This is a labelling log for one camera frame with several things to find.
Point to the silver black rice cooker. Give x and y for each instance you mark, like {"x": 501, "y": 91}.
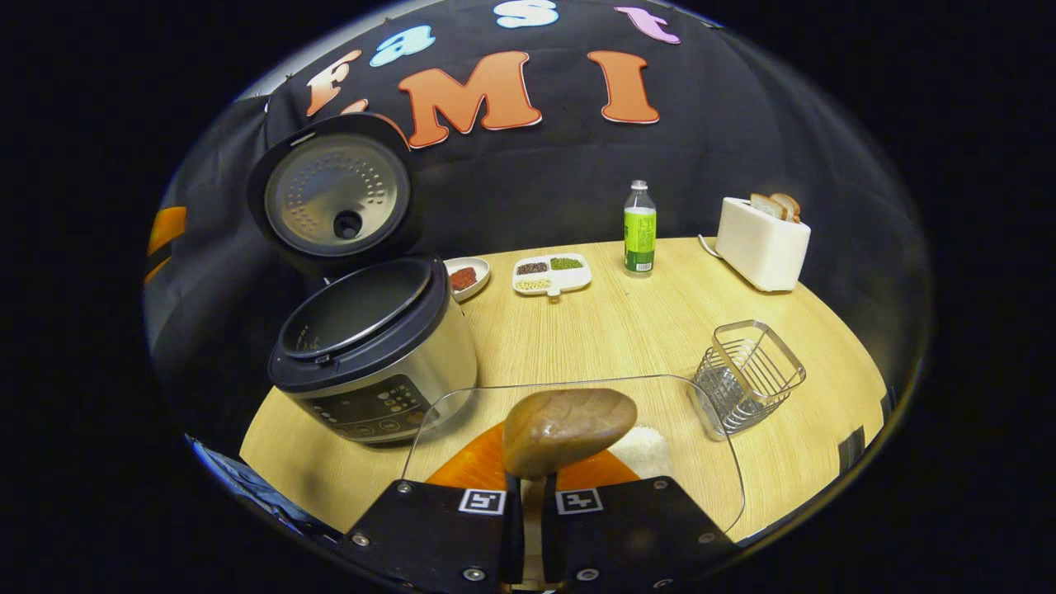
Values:
{"x": 371, "y": 363}

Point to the pale yellow beans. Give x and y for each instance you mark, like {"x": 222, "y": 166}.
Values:
{"x": 534, "y": 285}

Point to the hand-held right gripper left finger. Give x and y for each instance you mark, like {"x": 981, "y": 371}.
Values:
{"x": 437, "y": 536}

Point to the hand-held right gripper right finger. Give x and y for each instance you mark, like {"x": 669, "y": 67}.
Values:
{"x": 635, "y": 536}

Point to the green label water bottle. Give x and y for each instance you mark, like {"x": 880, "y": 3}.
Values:
{"x": 639, "y": 235}

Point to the white toaster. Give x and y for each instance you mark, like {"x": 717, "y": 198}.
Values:
{"x": 759, "y": 247}

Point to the white divided grain dish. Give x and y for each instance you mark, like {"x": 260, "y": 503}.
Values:
{"x": 551, "y": 276}

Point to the dark brown beans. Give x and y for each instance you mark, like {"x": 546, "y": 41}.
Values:
{"x": 532, "y": 268}

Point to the clear glass tray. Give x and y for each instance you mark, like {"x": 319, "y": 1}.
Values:
{"x": 701, "y": 478}

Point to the green mung beans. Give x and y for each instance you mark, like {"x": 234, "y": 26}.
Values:
{"x": 566, "y": 263}

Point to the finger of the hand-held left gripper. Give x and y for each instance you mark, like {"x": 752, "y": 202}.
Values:
{"x": 169, "y": 227}
{"x": 157, "y": 271}

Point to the black backdrop cloth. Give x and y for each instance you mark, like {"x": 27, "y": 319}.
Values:
{"x": 536, "y": 190}

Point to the white round plate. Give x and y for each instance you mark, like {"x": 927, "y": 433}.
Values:
{"x": 481, "y": 272}

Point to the small dark block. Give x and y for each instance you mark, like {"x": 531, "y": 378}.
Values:
{"x": 850, "y": 450}

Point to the white rice pile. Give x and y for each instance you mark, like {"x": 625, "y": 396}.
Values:
{"x": 648, "y": 454}

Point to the brown wooden spoon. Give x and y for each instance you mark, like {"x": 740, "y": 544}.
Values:
{"x": 569, "y": 429}

